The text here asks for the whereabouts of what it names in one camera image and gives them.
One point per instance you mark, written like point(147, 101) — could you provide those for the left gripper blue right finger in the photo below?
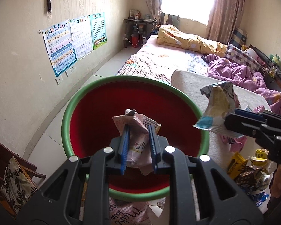
point(154, 147)

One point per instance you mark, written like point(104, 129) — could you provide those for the green plush toy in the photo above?
point(275, 59)

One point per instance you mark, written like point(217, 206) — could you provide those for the bed with patterned sheet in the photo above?
point(159, 62)

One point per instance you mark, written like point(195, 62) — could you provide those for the dark brown snack bag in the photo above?
point(249, 178)

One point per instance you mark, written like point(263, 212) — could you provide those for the yellow quilt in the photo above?
point(169, 35)

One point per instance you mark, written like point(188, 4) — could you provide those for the right pink curtain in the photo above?
point(224, 17)

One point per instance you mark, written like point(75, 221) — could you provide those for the red bucket under table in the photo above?
point(135, 39)

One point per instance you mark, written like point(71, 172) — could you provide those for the yellow juice carton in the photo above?
point(260, 159)

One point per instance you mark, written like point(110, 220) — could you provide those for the pink wrapper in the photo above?
point(139, 154)

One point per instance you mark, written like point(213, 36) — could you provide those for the dark side table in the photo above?
point(137, 26)

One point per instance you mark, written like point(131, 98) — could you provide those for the white blue snack wrapper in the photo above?
point(221, 103)

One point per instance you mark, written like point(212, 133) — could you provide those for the wooden chair floral cushion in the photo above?
point(16, 184)

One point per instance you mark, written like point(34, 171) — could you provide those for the person right hand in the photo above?
point(275, 186)

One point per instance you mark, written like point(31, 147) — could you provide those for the yellow snack bag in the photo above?
point(236, 166)

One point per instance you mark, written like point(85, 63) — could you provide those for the purple quilt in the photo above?
point(240, 75)

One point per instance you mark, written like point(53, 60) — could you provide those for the plaid pillow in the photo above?
point(237, 56)

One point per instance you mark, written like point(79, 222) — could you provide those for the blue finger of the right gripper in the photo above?
point(244, 115)
point(248, 128)

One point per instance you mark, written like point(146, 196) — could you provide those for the pink printed cloth bag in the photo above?
point(122, 212)

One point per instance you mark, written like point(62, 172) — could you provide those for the wall socket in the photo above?
point(59, 79)

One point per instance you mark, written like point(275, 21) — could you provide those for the middle white wall poster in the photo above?
point(81, 36)

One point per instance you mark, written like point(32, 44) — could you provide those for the left alphabet wall poster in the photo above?
point(59, 46)

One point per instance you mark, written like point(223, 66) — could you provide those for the right number wall poster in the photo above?
point(98, 29)

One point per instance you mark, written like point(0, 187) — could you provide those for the pink printed snack bag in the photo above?
point(237, 144)

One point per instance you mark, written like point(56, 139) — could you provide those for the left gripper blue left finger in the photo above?
point(123, 148)

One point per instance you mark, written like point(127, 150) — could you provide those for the white floral paper cup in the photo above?
point(263, 181)

